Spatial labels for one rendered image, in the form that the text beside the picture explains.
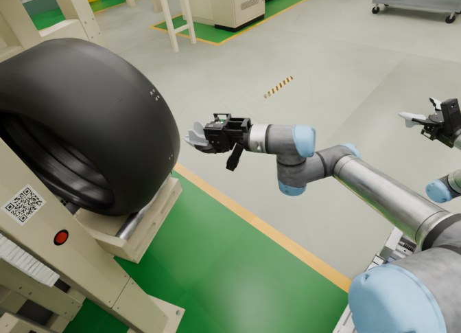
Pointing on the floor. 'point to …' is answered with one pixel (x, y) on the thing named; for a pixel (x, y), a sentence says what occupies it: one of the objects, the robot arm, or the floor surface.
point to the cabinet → (237, 7)
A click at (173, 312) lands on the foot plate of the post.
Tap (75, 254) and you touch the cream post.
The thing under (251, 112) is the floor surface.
